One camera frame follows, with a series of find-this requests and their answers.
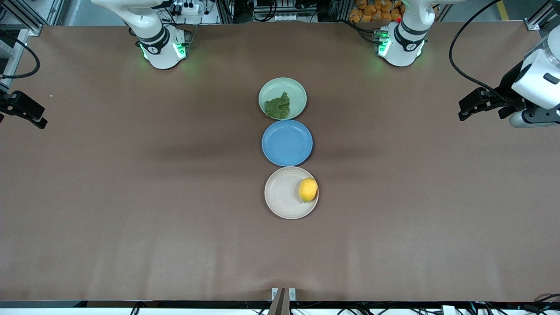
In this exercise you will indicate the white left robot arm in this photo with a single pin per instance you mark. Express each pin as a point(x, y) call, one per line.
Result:
point(407, 43)

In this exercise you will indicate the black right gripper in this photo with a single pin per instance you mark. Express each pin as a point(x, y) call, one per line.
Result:
point(17, 105)

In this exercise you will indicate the orange snack bags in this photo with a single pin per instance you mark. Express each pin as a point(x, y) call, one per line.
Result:
point(372, 11)

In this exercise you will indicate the brown table cover sheet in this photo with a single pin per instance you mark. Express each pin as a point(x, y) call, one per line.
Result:
point(175, 197)

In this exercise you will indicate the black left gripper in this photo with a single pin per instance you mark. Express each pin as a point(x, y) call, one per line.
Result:
point(510, 90)

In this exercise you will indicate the yellow lemon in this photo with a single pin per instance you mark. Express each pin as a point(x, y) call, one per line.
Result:
point(308, 190)

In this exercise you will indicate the white power strip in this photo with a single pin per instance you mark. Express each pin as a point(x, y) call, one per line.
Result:
point(189, 8)

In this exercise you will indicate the green lettuce leaf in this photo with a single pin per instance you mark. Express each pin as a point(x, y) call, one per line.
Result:
point(278, 108)

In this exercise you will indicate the light green plate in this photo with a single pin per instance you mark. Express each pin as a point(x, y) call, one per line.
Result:
point(291, 89)

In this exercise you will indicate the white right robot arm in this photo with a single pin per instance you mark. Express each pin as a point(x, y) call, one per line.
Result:
point(159, 41)

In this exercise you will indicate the aluminium frame profile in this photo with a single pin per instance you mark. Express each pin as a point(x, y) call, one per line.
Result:
point(542, 15)
point(26, 17)

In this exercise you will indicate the beige plate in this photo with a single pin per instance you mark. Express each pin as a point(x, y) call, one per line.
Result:
point(282, 194)

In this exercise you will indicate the blue plate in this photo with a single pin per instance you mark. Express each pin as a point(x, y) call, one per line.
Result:
point(286, 143)

